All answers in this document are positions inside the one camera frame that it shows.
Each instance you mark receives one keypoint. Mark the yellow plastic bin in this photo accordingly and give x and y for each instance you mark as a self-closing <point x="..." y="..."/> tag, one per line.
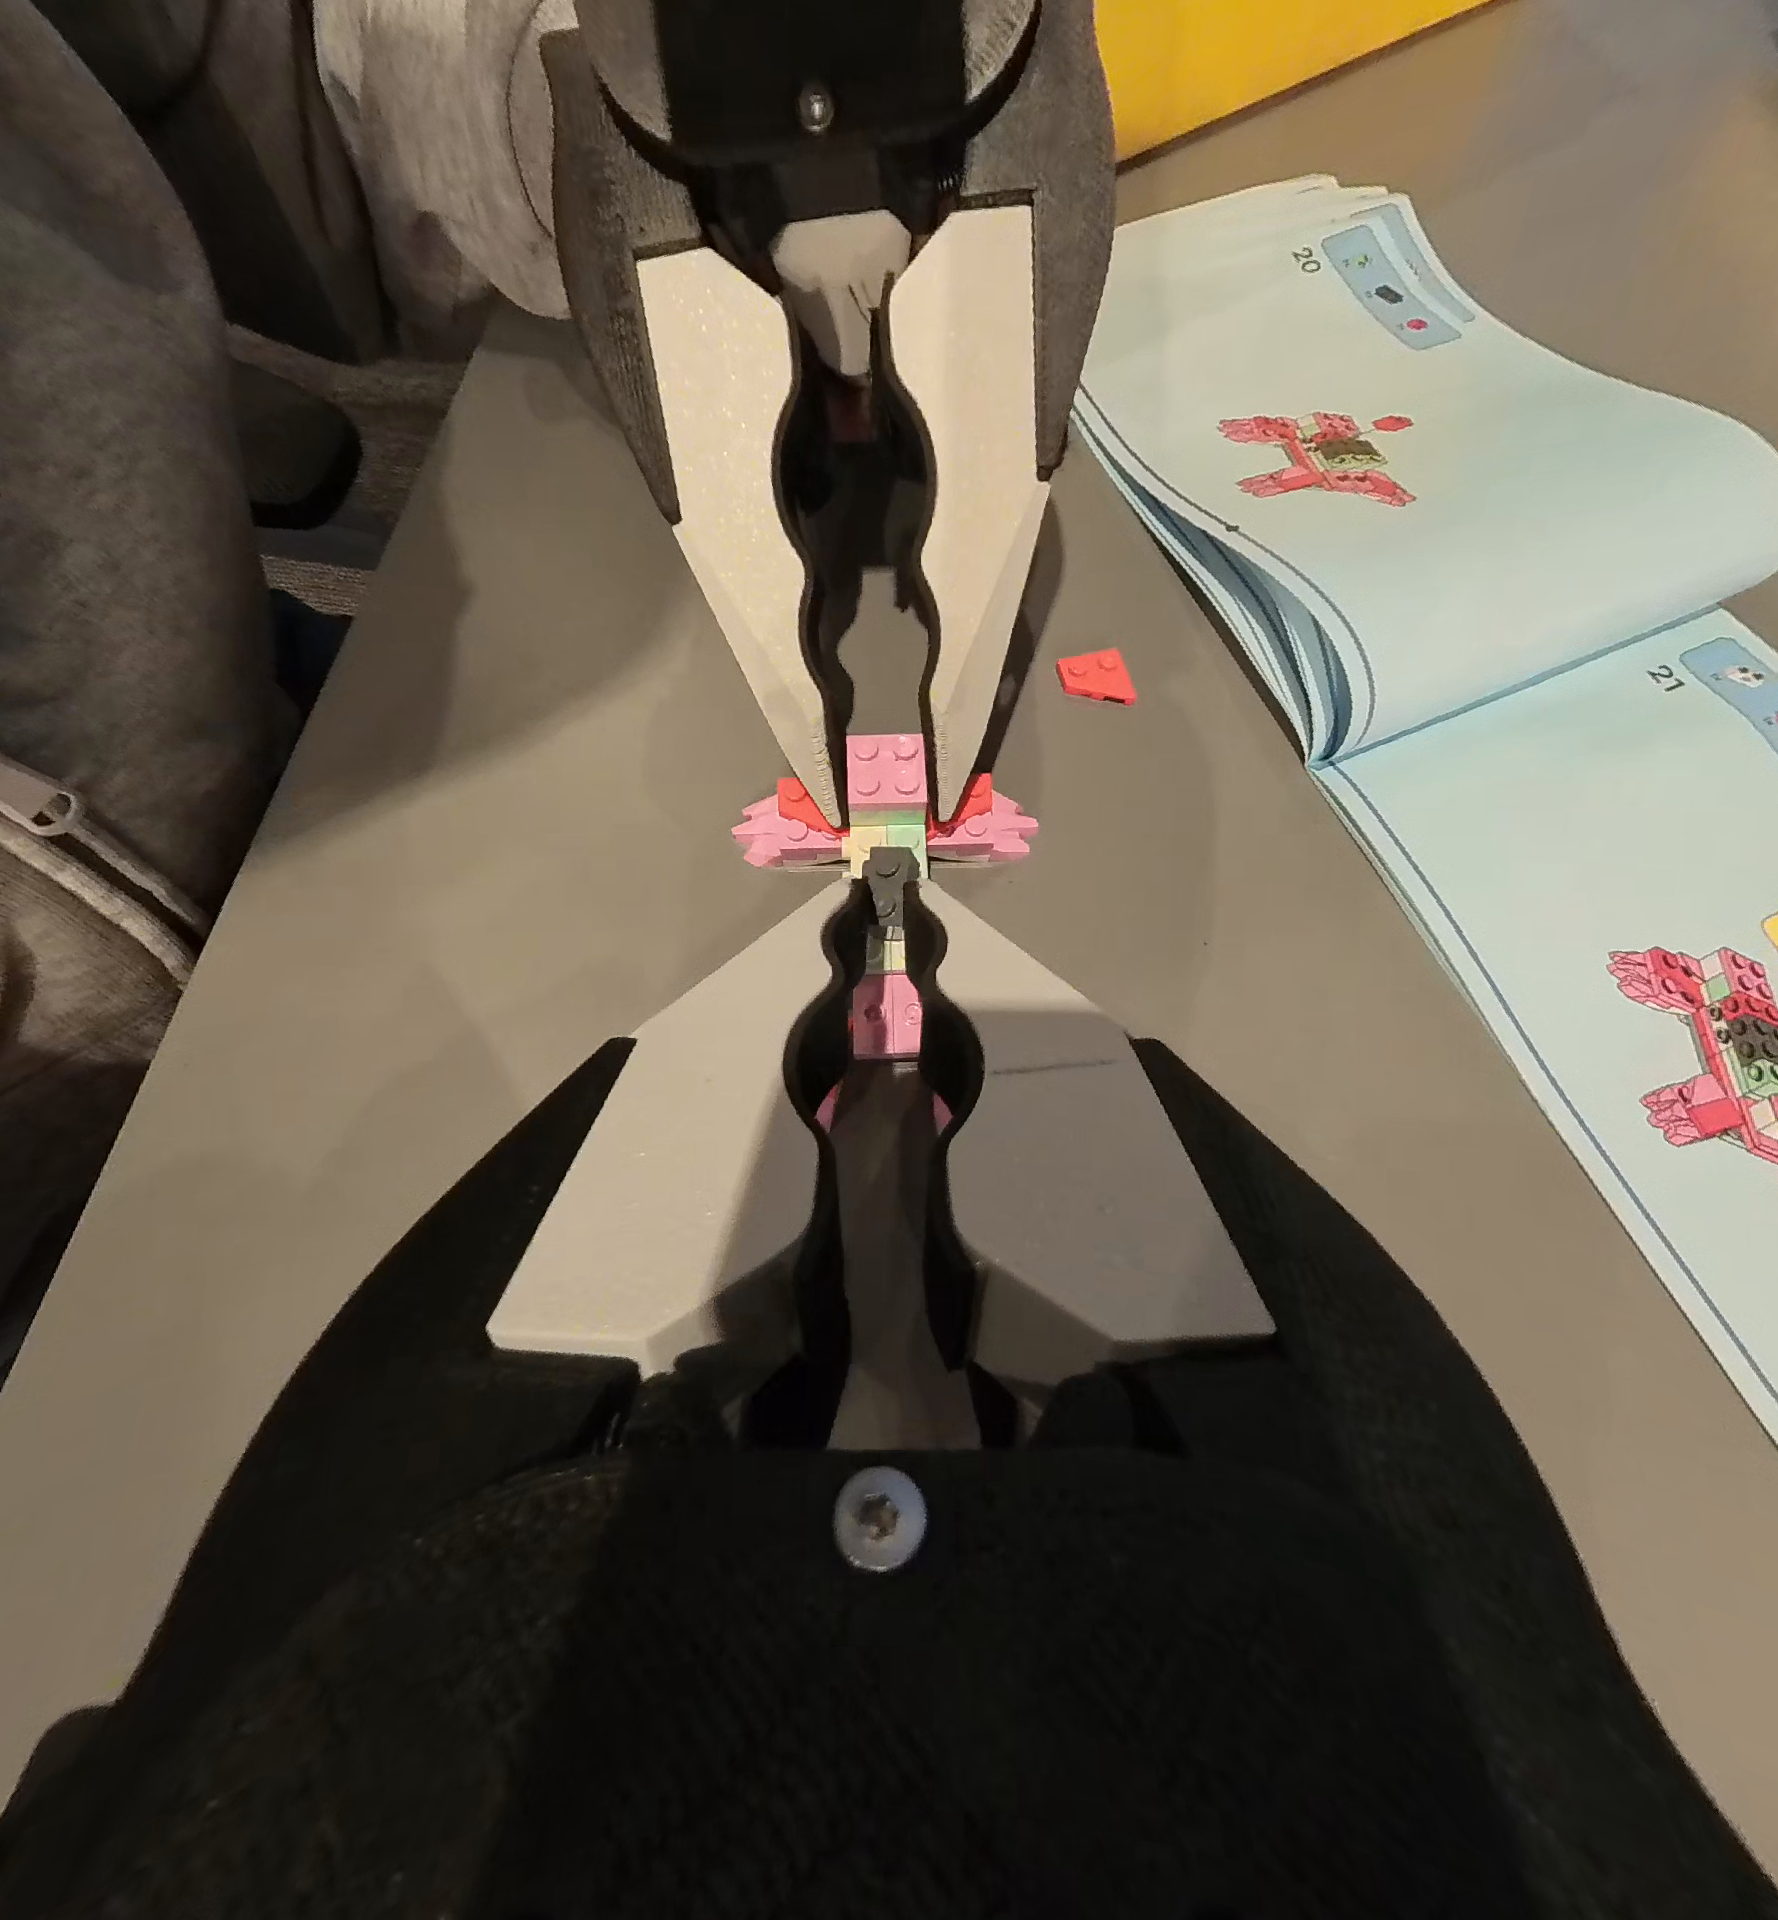
<point x="1281" y="60"/>

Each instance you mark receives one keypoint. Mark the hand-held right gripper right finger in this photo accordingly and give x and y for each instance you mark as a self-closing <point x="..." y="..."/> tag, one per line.
<point x="1099" y="1202"/>

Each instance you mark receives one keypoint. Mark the person's left forearm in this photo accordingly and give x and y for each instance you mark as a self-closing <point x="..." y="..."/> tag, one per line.
<point x="437" y="151"/>

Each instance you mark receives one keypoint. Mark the red wedge toy plate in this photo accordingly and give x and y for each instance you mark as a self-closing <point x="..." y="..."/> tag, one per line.
<point x="1094" y="670"/>

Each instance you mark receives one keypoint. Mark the pink toy brick model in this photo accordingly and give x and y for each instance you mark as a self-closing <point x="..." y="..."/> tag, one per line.
<point x="888" y="772"/>

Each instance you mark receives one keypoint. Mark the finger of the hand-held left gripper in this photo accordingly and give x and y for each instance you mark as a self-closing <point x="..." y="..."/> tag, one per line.
<point x="989" y="451"/>
<point x="719" y="451"/>

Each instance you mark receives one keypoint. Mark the person's grey hoodie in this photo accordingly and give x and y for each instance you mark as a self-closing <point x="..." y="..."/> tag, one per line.
<point x="80" y="601"/>

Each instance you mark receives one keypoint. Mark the open light blue instruction booklet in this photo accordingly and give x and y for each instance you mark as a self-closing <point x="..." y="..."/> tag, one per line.
<point x="1506" y="601"/>

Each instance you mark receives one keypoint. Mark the small dark grey toy brick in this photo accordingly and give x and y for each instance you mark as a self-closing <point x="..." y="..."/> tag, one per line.
<point x="888" y="878"/>

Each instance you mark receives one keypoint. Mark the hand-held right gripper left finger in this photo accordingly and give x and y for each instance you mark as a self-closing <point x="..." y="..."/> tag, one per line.
<point x="663" y="1183"/>

